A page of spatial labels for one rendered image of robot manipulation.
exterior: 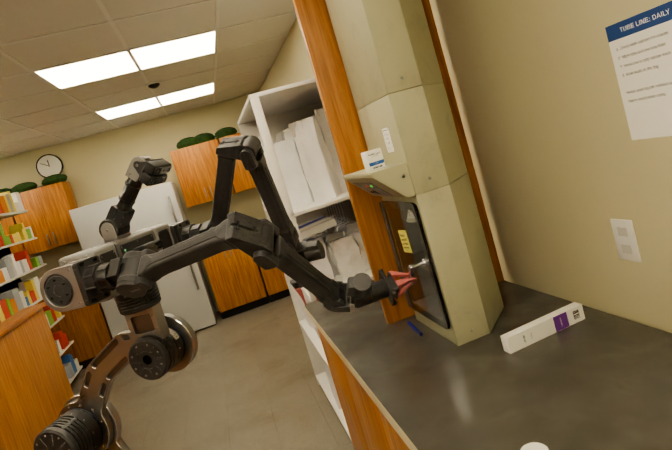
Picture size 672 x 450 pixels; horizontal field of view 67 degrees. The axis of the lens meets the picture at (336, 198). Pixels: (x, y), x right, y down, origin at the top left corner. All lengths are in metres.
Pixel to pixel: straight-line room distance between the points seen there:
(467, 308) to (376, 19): 0.88
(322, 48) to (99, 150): 5.47
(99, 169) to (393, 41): 5.87
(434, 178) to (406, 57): 0.36
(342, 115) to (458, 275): 0.69
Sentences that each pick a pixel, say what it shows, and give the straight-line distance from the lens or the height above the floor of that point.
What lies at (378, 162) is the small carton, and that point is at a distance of 1.56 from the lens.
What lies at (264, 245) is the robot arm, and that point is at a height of 1.43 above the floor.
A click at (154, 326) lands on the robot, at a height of 1.23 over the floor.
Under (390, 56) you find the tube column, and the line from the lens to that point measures 1.52.
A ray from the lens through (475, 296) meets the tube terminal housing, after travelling 1.62.
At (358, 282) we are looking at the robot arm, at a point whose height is 1.22.
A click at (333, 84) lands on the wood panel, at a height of 1.82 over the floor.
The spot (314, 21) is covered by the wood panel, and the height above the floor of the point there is 2.05.
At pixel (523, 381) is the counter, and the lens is 1.39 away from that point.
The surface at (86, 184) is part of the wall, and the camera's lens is 7.11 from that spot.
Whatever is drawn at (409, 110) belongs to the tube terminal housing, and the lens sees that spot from 1.51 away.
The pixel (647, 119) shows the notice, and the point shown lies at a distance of 1.38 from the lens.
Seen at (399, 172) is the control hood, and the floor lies 1.49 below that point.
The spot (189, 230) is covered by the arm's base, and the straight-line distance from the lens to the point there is 1.91.
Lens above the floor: 1.60
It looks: 5 degrees down
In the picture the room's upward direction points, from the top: 16 degrees counter-clockwise
